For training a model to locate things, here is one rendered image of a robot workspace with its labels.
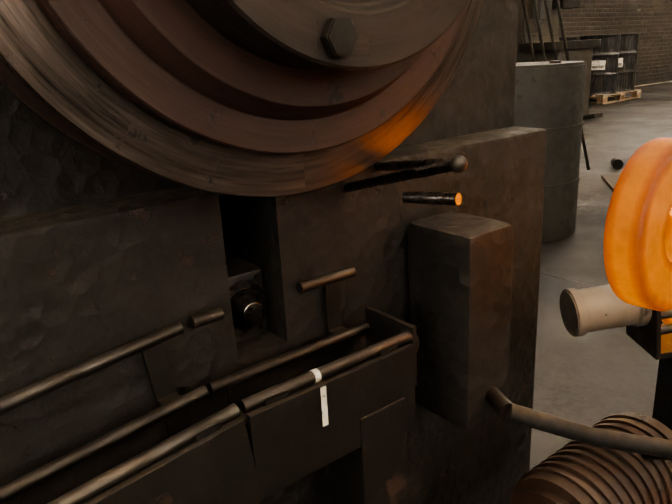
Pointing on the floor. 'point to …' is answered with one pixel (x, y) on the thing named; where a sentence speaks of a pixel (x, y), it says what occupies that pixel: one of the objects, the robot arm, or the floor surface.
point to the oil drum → (534, 87)
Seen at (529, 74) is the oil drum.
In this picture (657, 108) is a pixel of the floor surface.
